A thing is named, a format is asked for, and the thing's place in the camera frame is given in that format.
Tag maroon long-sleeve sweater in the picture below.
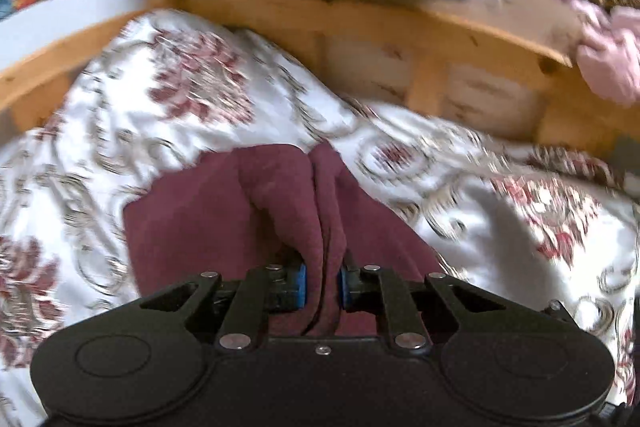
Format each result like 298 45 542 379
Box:
122 143 439 336

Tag white floral satin bedspread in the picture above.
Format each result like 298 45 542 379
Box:
1 11 639 426

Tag pink fluffy cloth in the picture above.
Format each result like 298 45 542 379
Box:
570 0 640 107

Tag wooden bed frame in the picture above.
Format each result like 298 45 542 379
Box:
0 0 640 158

